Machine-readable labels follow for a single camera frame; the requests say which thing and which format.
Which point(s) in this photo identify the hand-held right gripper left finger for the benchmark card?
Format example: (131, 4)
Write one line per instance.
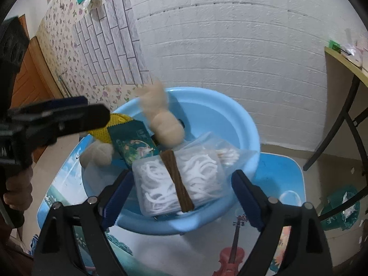
(115, 204)

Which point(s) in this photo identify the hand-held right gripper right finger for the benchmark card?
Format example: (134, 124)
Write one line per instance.
(247, 204)

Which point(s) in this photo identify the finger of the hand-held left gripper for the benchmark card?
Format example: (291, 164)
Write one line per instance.
(77, 119)
(43, 106)

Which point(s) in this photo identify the clear box of floss picks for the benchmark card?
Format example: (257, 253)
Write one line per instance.
(152, 184)

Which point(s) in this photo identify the clear bag of cotton swabs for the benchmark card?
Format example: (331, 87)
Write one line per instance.
(230, 152)

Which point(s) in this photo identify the dark green printed packet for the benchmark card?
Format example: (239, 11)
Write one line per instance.
(135, 143)

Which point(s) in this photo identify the brown stick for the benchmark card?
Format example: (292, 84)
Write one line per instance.
(176, 178)

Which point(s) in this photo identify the beige plush bear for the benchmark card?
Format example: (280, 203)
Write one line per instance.
(164, 120)

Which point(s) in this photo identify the blue plastic basin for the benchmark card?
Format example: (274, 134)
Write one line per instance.
(218, 115)

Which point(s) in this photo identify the person's left forearm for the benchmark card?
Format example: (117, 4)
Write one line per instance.
(14, 253)

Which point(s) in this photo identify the person's left hand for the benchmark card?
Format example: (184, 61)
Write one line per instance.
(20, 192)

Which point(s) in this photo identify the thin metal pole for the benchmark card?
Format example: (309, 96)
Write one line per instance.
(63, 84)

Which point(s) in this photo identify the wooden door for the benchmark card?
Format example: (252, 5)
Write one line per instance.
(31, 77)

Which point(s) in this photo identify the green trash bin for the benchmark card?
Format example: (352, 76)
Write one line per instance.
(340, 207)

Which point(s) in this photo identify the yellow desk with black legs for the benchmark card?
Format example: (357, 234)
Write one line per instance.
(345, 69)

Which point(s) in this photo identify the small green box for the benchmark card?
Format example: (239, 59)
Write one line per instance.
(334, 45)

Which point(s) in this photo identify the crumpled clear plastic bag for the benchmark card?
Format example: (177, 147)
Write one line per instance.
(349, 50)

